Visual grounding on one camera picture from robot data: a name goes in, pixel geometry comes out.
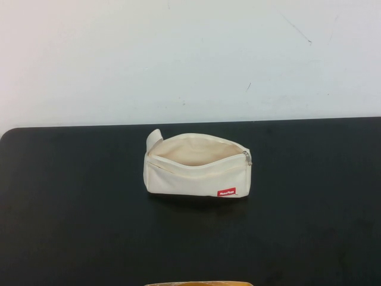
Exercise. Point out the cream fabric pencil case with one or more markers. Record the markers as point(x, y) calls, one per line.
point(184, 181)

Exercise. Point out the yellow cardboard box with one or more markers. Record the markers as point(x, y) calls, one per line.
point(196, 284)

